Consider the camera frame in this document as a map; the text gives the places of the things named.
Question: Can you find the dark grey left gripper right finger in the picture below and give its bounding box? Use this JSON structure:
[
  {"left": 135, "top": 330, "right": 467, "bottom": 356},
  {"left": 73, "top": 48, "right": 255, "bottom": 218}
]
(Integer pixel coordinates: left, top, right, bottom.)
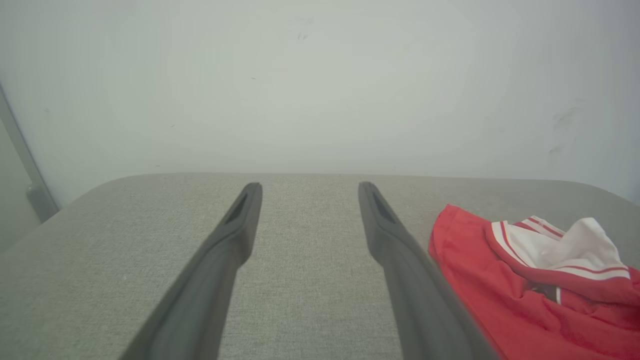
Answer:
[{"left": 358, "top": 181, "right": 502, "bottom": 360}]

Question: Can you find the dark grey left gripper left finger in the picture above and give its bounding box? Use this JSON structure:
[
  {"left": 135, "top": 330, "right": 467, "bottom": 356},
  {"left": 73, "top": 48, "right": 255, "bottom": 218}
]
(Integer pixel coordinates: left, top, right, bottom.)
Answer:
[{"left": 119, "top": 182, "right": 263, "bottom": 360}]

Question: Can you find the red and white garment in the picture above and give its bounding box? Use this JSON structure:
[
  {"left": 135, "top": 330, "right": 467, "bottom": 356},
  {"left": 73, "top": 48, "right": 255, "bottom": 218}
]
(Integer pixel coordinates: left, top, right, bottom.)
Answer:
[{"left": 428, "top": 204, "right": 640, "bottom": 360}]

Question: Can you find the grey metal pole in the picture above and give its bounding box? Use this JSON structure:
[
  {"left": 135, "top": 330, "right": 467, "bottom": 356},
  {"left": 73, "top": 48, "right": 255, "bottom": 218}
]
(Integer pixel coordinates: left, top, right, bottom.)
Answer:
[{"left": 0, "top": 84, "right": 60, "bottom": 224}]

